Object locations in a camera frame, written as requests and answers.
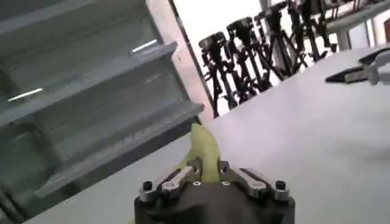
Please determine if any grey metal shelf rack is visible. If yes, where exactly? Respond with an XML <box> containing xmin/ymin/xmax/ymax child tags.
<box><xmin>0</xmin><ymin>0</ymin><xmax>215</xmax><ymax>224</ymax></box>

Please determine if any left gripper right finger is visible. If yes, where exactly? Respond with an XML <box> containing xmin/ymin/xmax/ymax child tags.
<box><xmin>217</xmin><ymin>159</ymin><xmax>291</xmax><ymax>202</ymax></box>

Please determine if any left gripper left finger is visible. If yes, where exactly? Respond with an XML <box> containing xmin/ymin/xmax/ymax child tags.
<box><xmin>138</xmin><ymin>158</ymin><xmax>202</xmax><ymax>203</ymax></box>

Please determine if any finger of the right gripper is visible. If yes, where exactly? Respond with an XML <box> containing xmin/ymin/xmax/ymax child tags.
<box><xmin>325</xmin><ymin>65</ymin><xmax>380</xmax><ymax>86</ymax></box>
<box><xmin>358</xmin><ymin>46</ymin><xmax>390</xmax><ymax>66</ymax></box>

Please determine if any white metal frame table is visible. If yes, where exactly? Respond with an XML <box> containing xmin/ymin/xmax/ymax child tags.
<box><xmin>325</xmin><ymin>0</ymin><xmax>390</xmax><ymax>51</ymax></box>

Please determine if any green t-shirt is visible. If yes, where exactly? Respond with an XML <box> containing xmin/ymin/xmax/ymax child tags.
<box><xmin>174</xmin><ymin>122</ymin><xmax>222</xmax><ymax>184</ymax></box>

